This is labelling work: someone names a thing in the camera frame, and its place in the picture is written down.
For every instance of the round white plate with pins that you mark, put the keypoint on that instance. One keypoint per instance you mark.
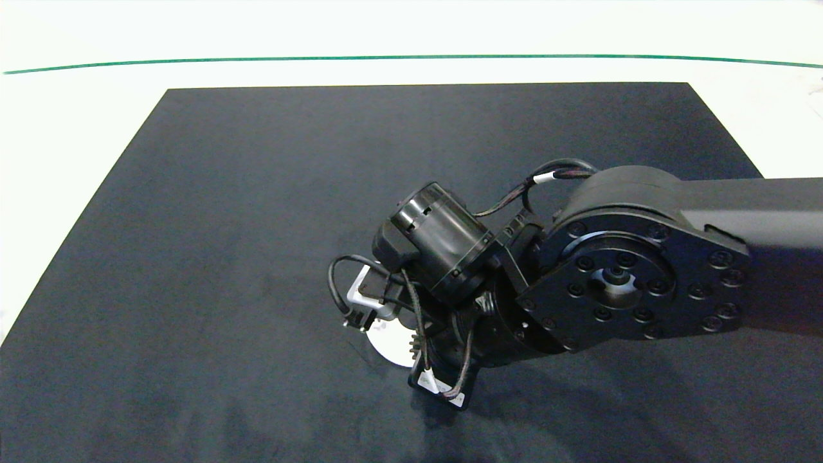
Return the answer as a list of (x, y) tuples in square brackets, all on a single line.
[(389, 344)]

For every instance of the large steel gear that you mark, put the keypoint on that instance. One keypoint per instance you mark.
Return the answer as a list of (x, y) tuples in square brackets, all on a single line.
[(416, 347)]

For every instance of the boxy wrist camera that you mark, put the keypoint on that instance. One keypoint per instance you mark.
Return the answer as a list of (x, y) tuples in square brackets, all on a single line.
[(357, 293)]

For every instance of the dark mat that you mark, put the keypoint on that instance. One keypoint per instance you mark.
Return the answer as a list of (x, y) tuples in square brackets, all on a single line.
[(225, 225)]

